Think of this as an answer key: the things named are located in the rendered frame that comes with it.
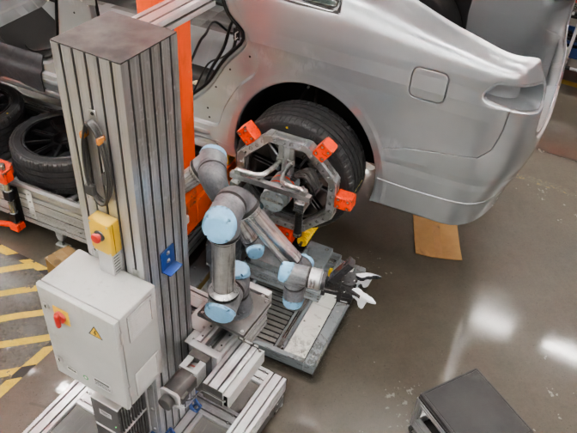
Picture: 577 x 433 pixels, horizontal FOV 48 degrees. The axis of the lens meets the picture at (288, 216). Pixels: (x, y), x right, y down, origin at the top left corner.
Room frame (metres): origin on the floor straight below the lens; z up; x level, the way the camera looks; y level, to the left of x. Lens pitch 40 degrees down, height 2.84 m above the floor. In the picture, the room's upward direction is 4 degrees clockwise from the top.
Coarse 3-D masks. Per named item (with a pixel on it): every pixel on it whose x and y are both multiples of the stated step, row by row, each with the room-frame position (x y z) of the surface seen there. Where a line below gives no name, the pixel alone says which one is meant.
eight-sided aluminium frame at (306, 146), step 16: (256, 144) 2.70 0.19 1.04; (288, 144) 2.63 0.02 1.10; (304, 144) 2.61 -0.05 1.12; (240, 160) 2.73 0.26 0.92; (336, 176) 2.57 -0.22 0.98; (256, 192) 2.75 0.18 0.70; (336, 192) 2.55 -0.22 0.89; (336, 208) 2.59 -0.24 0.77; (288, 224) 2.62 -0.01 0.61; (304, 224) 2.59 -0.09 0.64
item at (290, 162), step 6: (294, 150) 2.62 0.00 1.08; (294, 156) 2.62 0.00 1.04; (288, 162) 2.61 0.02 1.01; (294, 162) 2.61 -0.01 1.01; (288, 168) 2.57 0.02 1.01; (282, 174) 2.51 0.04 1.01; (282, 180) 2.46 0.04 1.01; (288, 186) 2.43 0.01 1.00; (294, 186) 2.42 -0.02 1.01; (300, 186) 2.43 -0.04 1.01; (300, 192) 2.40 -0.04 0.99; (306, 192) 2.40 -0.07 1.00
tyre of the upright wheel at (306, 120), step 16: (272, 112) 2.87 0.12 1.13; (288, 112) 2.81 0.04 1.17; (304, 112) 2.81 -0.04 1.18; (320, 112) 2.84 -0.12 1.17; (272, 128) 2.76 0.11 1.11; (288, 128) 2.73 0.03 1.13; (304, 128) 2.70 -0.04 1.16; (320, 128) 2.71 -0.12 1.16; (336, 128) 2.76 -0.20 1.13; (240, 144) 2.82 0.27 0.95; (352, 144) 2.75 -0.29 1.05; (336, 160) 2.63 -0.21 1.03; (352, 160) 2.68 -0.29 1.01; (352, 176) 2.62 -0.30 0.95; (320, 224) 2.65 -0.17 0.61
